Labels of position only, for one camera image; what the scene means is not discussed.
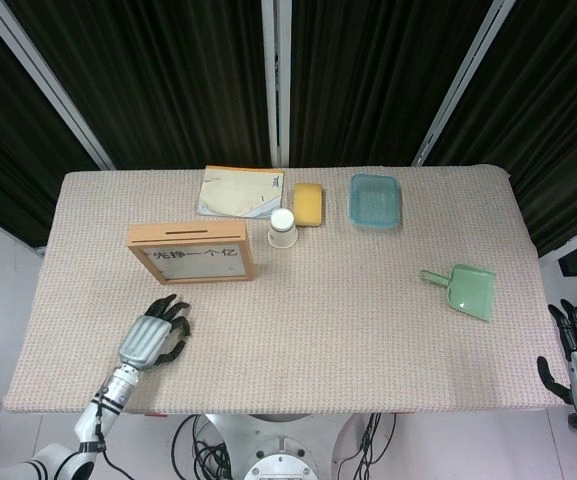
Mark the blue lidded plastic container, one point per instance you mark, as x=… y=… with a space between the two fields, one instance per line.
x=374 y=202

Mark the beige woven tablecloth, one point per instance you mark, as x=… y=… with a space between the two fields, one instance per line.
x=318 y=340

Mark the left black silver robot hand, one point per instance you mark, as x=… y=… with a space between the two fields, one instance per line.
x=145 y=340

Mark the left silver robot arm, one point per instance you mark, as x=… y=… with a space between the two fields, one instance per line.
x=98 y=415

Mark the white paper cup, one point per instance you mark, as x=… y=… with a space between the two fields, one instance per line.
x=283 y=230

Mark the wooden money box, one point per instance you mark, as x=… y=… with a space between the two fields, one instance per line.
x=188 y=235

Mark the black pleated curtain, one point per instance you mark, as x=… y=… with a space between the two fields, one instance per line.
x=168 y=75
x=558 y=125
x=3 y=150
x=368 y=75

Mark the white frame rail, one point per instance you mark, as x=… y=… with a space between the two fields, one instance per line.
x=575 y=242

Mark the white metal frame post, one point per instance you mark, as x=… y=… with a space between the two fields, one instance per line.
x=43 y=80
x=277 y=75
x=463 y=85

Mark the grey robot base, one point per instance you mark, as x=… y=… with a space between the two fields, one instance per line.
x=278 y=445

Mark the worn paperback book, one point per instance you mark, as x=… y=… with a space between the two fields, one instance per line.
x=240 y=192

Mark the yellow sponge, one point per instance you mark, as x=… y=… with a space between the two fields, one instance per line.
x=309 y=202

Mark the green plastic dustpan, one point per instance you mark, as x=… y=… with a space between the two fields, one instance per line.
x=470 y=292

